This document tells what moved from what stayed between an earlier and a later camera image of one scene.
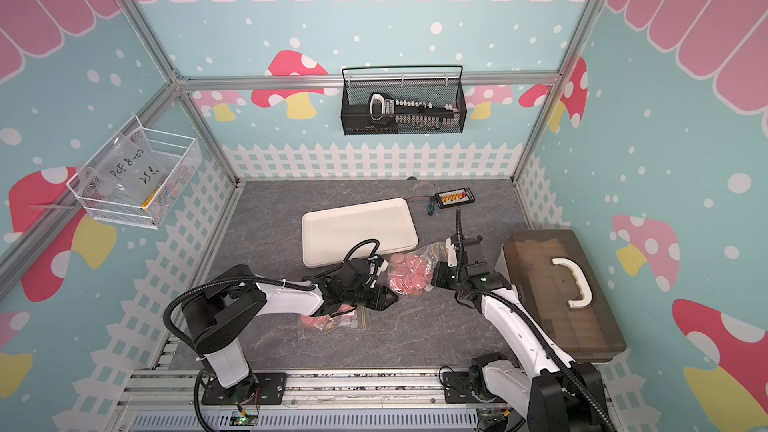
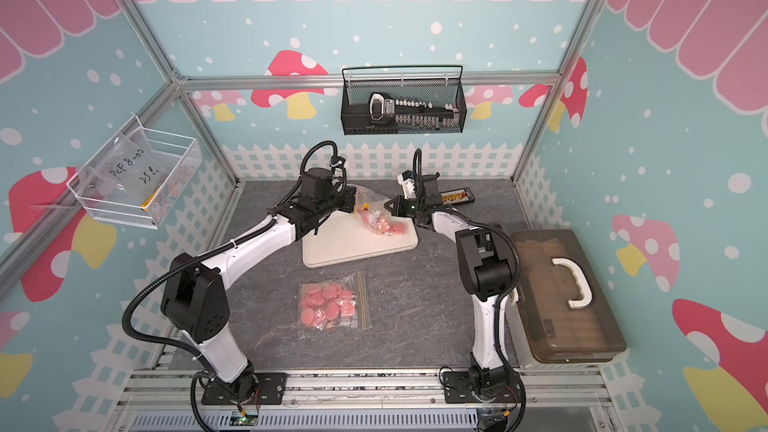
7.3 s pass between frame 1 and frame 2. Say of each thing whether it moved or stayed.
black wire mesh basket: stayed
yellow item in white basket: stayed
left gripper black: moved
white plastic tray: stayed
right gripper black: moved
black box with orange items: stayed
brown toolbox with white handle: stayed
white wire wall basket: stayed
